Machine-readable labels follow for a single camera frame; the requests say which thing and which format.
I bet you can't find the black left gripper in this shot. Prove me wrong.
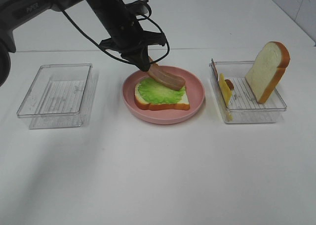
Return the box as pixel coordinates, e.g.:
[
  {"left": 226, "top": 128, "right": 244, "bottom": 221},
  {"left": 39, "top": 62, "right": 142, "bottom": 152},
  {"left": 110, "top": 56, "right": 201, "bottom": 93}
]
[{"left": 99, "top": 21, "right": 167, "bottom": 72}]

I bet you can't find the green lettuce leaf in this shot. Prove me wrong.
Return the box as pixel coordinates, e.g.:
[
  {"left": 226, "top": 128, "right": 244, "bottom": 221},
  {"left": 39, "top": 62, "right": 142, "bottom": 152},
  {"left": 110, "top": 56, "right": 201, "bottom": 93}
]
[{"left": 134, "top": 77, "right": 189, "bottom": 105}]

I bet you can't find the bacon strip from tray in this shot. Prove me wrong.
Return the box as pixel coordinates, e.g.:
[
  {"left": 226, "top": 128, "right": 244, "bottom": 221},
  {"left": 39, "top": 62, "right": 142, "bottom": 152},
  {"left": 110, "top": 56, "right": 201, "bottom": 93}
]
[
  {"left": 147, "top": 63, "right": 186, "bottom": 91},
  {"left": 211, "top": 59, "right": 234, "bottom": 90}
]

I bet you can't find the bread slice from tray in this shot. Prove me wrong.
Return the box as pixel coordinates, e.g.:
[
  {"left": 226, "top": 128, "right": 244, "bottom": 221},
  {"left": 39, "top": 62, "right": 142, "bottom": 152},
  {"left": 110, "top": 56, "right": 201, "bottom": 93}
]
[{"left": 134, "top": 96, "right": 190, "bottom": 111}]

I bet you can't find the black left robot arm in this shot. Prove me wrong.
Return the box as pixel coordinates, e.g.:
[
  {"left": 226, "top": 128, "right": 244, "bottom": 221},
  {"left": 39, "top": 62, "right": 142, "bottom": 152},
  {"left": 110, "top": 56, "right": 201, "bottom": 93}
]
[{"left": 0, "top": 0, "right": 169, "bottom": 84}]

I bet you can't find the pink round plate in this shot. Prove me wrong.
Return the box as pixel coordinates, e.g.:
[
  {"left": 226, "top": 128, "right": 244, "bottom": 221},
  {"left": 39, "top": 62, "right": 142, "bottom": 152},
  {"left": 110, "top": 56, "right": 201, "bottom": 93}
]
[{"left": 122, "top": 66, "right": 205, "bottom": 124}]

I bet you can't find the clear plastic tray left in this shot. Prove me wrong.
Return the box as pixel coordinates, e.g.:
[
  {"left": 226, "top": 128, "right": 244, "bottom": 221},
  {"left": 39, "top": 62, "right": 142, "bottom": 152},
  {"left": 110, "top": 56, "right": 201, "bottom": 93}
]
[{"left": 17, "top": 64, "right": 98, "bottom": 129}]

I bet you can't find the clear plastic tray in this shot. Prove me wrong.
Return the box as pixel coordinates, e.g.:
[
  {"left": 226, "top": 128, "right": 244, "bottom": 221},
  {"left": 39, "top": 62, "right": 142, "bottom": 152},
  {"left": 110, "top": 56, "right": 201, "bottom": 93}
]
[
  {"left": 17, "top": 64, "right": 98, "bottom": 129},
  {"left": 209, "top": 60, "right": 287, "bottom": 124}
]

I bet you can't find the yellow cheese slice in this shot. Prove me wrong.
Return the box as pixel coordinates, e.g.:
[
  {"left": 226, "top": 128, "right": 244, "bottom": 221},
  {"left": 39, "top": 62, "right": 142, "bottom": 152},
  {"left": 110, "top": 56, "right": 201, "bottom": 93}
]
[{"left": 218, "top": 73, "right": 233, "bottom": 122}]

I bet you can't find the clear plastic tray right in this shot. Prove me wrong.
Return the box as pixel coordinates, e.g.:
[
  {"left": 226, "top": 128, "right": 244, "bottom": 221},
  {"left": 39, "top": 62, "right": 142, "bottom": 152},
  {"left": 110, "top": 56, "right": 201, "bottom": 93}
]
[{"left": 209, "top": 60, "right": 287, "bottom": 124}]

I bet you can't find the bread slice in right tray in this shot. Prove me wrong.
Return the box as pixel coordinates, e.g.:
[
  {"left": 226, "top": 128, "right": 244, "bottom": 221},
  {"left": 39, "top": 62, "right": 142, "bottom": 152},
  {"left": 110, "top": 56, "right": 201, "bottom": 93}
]
[{"left": 245, "top": 41, "right": 290, "bottom": 104}]

